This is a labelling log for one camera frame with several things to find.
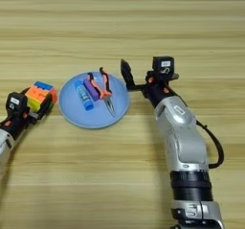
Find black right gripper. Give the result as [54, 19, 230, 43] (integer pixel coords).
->
[120, 58, 180, 108]

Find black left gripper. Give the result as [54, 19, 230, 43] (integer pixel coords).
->
[0, 86, 54, 139]

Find multicoloured puzzle cube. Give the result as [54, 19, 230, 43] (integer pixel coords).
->
[24, 80, 58, 113]

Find orange black needle-nose pliers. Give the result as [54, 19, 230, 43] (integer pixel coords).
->
[86, 66, 117, 118]

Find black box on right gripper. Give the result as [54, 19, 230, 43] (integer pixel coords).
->
[151, 56, 175, 80]

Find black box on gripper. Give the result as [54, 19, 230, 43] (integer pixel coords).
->
[151, 56, 175, 80]
[5, 91, 30, 116]

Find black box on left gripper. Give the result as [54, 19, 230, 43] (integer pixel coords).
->
[5, 91, 30, 116]

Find blue glue stick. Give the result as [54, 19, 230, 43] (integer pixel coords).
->
[73, 80, 96, 111]

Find purple rectangular block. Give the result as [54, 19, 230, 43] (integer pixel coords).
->
[82, 76, 101, 102]

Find round blue plate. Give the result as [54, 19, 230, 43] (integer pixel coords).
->
[58, 71, 131, 129]

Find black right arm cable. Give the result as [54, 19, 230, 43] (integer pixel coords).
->
[195, 120, 225, 170]

